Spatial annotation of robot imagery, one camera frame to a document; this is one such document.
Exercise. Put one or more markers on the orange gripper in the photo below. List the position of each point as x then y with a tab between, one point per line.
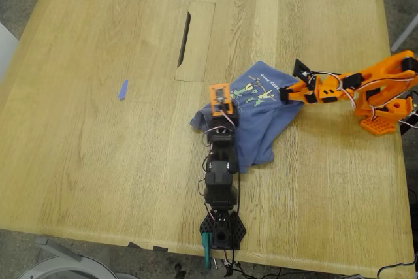
298	93

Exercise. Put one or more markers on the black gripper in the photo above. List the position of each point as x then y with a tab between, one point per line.
234	116

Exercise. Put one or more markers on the blue printed T-shirt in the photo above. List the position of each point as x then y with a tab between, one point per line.
258	128

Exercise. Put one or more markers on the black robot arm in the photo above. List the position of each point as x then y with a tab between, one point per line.
222	177

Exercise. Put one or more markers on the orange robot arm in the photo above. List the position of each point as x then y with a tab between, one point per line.
385	79

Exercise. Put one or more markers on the short blue tape piece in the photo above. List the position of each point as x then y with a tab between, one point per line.
123	89

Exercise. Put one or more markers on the black table clamp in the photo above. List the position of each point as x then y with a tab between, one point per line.
409	122

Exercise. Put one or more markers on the white metal furniture leg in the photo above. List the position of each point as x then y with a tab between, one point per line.
405	32

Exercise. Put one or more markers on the teal table clamp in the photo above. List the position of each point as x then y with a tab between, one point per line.
206	246

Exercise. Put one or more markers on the grey plastic chair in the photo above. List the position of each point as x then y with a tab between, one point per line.
65	266

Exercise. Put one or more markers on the white panel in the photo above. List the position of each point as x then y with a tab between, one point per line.
6	50

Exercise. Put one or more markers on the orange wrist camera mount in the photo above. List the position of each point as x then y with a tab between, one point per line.
220	99

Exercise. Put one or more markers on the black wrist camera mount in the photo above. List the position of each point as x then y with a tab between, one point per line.
300	70

